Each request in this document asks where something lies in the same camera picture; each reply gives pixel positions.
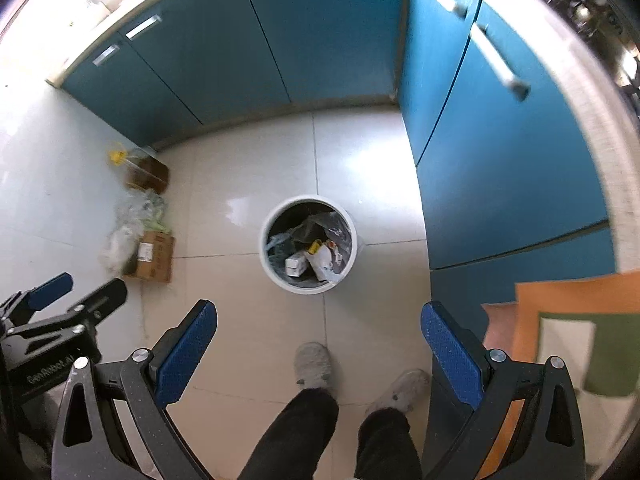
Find blue cabinet door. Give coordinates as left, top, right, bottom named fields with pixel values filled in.
left=429, top=220, right=628, bottom=346
left=236, top=0, right=410, bottom=107
left=61, top=32, right=205, bottom=150
left=416, top=4, right=623, bottom=272
left=398, top=0, right=482, bottom=167
left=116, top=0, right=294, bottom=127

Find black gas stove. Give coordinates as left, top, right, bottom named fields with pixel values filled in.
left=517, top=0, right=640, bottom=116

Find grey right slipper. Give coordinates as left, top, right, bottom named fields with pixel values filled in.
left=365, top=368, right=432, bottom=417

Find grey slipper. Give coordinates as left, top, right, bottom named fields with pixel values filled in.
left=365, top=368, right=432, bottom=417
left=294, top=342, right=337, bottom=405

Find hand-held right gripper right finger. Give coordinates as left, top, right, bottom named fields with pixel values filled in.
left=420, top=301, right=587, bottom=480

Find person's right leg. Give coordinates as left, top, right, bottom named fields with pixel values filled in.
left=354, top=407, right=424, bottom=480

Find brown cardboard box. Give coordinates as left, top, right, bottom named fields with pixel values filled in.
left=121, top=231, right=176, bottom=284

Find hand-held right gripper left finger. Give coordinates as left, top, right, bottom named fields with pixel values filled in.
left=51, top=299, right=218, bottom=480

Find person's left leg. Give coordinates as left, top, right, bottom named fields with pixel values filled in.
left=238, top=387, right=341, bottom=480

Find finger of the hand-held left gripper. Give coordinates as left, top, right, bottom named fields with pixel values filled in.
left=0, top=272, right=74, bottom=330
left=9, top=278, right=129, bottom=347

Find black bin liner bag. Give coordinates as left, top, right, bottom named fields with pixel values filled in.
left=266, top=211, right=352, bottom=289

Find person's leg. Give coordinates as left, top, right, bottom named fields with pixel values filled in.
left=354, top=407, right=424, bottom=480
left=238, top=387, right=341, bottom=480

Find grey left slipper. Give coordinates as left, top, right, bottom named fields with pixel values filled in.
left=294, top=342, right=337, bottom=405

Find oil jug with yellow cap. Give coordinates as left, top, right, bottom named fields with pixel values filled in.
left=106, top=144, right=170, bottom=194

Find beige kitchen countertop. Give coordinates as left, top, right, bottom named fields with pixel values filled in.
left=45, top=0, right=241, bottom=88
left=477, top=0, right=640, bottom=281

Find white round trash bin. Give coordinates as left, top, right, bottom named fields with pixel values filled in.
left=258, top=195, right=360, bottom=294

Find crumpled white paper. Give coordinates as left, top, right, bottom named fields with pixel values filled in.
left=307, top=243, right=345, bottom=282

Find orange and green cloth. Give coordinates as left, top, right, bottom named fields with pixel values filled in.
left=481, top=271, right=640, bottom=468

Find crumpled clear plastic bags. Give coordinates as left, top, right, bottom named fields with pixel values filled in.
left=101, top=191, right=167, bottom=273

